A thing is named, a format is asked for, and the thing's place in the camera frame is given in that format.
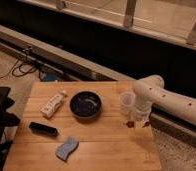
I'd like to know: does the red pepper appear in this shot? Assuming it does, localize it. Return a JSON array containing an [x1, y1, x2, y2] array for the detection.
[[126, 121, 150, 129]]

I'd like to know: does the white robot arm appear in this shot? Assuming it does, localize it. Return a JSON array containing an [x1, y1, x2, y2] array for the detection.
[[132, 75, 196, 126]]

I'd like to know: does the clear plastic cup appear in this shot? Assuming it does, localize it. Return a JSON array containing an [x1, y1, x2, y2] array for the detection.
[[119, 91, 135, 115]]

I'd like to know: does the dark blue bowl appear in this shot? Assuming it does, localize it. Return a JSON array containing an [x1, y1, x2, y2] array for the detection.
[[70, 91, 102, 119]]

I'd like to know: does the blue sponge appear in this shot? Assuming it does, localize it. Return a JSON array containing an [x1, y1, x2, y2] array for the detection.
[[55, 137, 79, 161]]

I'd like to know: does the white bottle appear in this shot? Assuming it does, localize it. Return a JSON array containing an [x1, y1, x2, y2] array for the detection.
[[40, 90, 67, 119]]

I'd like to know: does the blue object on floor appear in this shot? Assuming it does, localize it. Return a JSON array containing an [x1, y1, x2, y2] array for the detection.
[[40, 73, 56, 82]]

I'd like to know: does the black chair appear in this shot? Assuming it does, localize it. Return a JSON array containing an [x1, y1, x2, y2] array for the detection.
[[0, 87, 20, 169]]

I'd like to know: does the black cable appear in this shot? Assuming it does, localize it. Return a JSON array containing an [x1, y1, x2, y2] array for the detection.
[[0, 46, 45, 85]]

